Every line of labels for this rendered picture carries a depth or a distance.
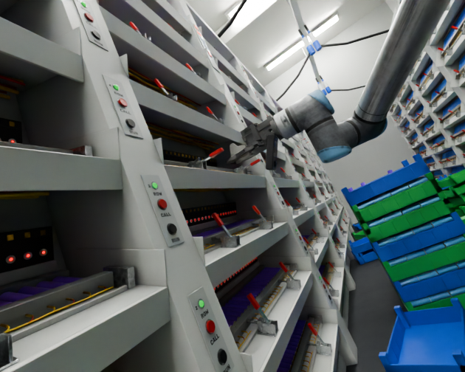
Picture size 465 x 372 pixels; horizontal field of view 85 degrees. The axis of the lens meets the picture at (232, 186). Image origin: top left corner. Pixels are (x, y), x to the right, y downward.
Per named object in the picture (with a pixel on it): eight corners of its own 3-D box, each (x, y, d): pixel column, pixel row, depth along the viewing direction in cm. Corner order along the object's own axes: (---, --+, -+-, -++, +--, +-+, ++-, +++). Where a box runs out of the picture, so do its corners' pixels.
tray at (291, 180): (300, 187, 165) (297, 165, 165) (273, 187, 110) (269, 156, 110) (269, 190, 173) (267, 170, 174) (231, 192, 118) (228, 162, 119)
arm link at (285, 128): (300, 135, 85) (294, 130, 77) (287, 142, 87) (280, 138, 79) (288, 113, 87) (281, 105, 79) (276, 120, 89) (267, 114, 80)
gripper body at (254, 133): (246, 136, 93) (275, 118, 88) (256, 156, 92) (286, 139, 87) (238, 132, 86) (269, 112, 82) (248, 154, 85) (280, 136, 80)
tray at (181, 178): (266, 187, 101) (264, 164, 102) (164, 189, 47) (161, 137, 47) (221, 192, 110) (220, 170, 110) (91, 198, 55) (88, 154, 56)
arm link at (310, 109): (336, 111, 72) (319, 81, 74) (296, 133, 77) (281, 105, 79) (336, 116, 81) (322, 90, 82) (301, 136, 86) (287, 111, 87)
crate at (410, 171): (415, 175, 113) (405, 159, 114) (431, 171, 94) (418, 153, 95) (348, 204, 122) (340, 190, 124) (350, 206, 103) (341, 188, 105)
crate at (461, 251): (457, 243, 106) (446, 225, 108) (483, 253, 88) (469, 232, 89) (384, 268, 116) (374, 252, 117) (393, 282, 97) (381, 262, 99)
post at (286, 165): (355, 283, 159) (238, 58, 194) (355, 288, 151) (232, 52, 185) (325, 293, 167) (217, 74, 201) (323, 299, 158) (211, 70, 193)
